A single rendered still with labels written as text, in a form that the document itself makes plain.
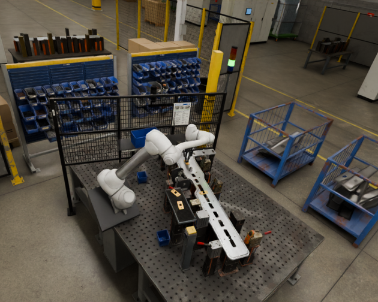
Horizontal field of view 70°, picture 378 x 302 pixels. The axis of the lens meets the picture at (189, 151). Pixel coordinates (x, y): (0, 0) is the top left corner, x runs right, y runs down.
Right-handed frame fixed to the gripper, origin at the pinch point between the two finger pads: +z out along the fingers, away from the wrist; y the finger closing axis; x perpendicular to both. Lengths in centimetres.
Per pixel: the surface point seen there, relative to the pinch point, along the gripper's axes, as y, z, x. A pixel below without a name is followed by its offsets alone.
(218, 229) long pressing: -5, 5, -90
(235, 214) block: 15, 2, -81
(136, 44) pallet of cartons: 18, -25, 354
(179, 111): 7, -29, 54
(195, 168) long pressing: 6.4, 5.0, -10.9
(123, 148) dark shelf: -60, 2, 34
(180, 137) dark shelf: 8.4, 2.2, 46.1
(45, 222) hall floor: -154, 104, 45
